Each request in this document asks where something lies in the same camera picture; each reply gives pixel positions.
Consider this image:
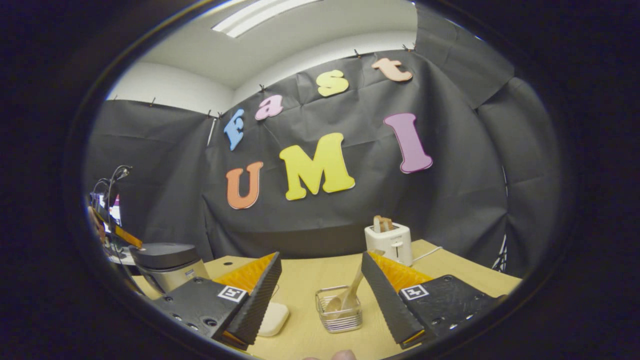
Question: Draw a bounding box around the silver black rice cooker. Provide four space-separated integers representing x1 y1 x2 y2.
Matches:
129 242 211 296

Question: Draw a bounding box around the long ceiling light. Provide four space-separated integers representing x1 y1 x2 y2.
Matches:
212 0 321 39

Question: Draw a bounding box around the clear tray of rice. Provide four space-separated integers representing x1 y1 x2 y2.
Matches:
257 301 291 337

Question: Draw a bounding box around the white toaster cable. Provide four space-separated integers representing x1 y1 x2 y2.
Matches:
412 245 444 264

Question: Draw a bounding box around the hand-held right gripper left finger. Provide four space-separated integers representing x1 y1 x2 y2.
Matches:
150 251 283 351

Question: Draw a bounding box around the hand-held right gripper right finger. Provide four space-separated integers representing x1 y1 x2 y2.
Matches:
360 251 506 350

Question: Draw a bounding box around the white toaster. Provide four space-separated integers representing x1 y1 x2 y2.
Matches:
364 222 414 267

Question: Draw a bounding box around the clear wire chopstick holder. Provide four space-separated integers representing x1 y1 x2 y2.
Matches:
315 285 364 334

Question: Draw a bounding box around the wooden spoon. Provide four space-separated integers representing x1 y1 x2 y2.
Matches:
325 250 386 314

